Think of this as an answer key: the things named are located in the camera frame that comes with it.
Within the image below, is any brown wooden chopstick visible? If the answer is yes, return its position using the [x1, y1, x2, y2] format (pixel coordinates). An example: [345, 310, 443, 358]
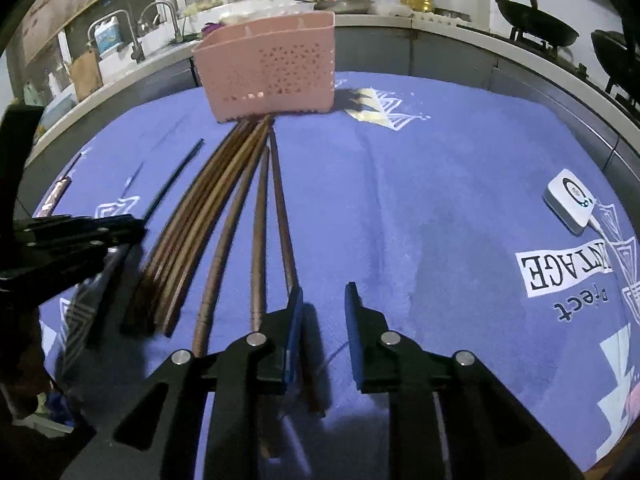
[269, 129, 298, 292]
[139, 119, 252, 285]
[143, 118, 257, 320]
[154, 116, 266, 337]
[250, 146, 270, 332]
[192, 115, 272, 358]

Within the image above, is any thin black chopstick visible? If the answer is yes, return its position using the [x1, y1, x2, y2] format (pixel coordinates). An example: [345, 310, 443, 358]
[142, 139, 205, 223]

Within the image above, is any patterned chopstick at edge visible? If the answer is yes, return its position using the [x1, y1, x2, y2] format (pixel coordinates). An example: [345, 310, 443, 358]
[35, 152, 82, 218]

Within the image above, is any blue printed cloth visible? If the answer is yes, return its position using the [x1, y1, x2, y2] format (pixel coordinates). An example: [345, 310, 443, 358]
[41, 73, 639, 479]

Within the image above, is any wooden cutting board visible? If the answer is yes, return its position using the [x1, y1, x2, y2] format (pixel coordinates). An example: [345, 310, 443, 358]
[68, 48, 103, 102]

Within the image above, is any steel sink faucet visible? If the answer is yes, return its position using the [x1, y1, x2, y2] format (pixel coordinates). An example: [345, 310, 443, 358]
[137, 0, 183, 44]
[87, 10, 145, 63]

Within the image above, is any white detergent jug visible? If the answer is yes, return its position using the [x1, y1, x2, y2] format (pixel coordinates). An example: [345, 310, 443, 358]
[93, 16, 122, 58]

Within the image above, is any white square smart device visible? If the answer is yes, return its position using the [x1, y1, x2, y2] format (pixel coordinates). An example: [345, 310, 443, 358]
[544, 168, 596, 236]

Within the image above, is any pink perforated plastic basket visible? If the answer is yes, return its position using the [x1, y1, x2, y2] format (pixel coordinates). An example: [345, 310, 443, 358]
[193, 11, 335, 122]

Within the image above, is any black wok on stove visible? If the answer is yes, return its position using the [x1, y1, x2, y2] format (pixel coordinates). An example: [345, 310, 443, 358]
[496, 0, 579, 48]

